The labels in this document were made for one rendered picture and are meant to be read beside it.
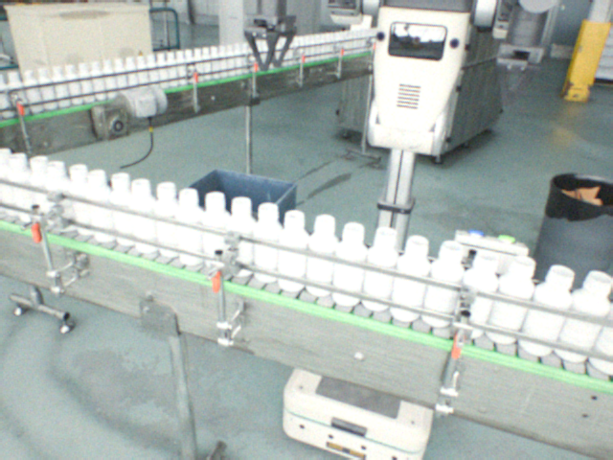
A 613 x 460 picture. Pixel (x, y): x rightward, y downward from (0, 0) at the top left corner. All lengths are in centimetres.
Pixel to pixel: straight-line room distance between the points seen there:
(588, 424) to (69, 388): 191
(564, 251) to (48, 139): 257
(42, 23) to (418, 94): 386
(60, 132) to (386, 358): 181
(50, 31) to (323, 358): 419
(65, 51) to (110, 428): 356
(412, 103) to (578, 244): 164
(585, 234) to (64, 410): 254
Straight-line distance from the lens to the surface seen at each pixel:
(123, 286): 119
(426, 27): 134
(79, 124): 240
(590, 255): 285
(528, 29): 89
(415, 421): 176
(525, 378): 96
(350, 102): 498
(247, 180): 165
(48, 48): 482
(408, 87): 136
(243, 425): 202
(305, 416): 180
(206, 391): 214
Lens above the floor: 158
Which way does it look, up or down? 30 degrees down
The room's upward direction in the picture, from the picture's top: 3 degrees clockwise
